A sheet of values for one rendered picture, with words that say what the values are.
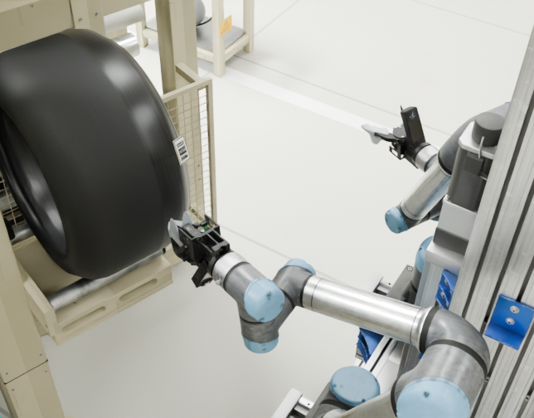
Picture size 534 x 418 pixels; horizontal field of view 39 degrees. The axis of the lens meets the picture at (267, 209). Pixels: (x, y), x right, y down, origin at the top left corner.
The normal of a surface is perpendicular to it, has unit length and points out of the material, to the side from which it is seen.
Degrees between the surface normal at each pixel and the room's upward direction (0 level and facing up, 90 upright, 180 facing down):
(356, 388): 7
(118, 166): 58
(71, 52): 2
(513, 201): 90
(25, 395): 90
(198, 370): 0
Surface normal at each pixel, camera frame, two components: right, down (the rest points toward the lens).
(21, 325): 0.62, 0.55
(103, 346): 0.02, -0.72
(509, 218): -0.53, 0.58
